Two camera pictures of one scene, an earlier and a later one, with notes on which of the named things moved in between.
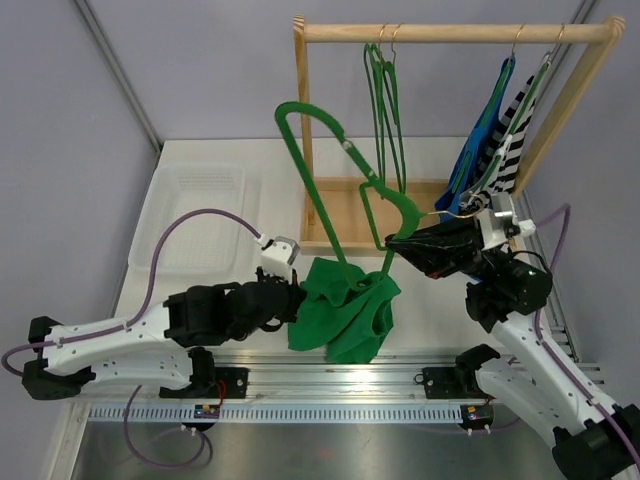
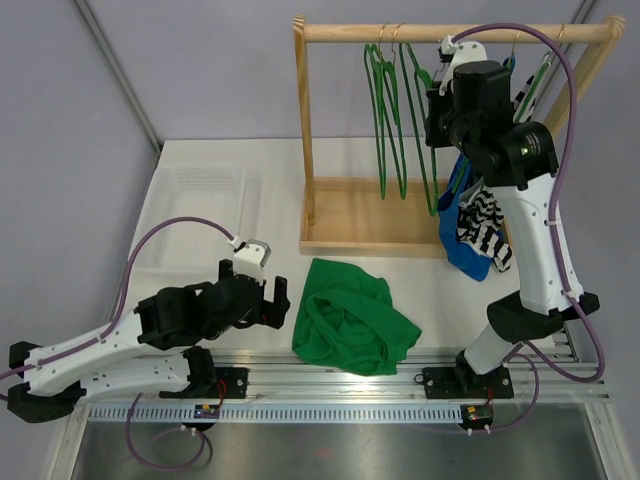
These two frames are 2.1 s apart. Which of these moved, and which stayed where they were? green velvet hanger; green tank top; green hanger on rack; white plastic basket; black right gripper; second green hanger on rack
Moved: green velvet hanger; green tank top; black right gripper
Stayed: second green hanger on rack; green hanger on rack; white plastic basket
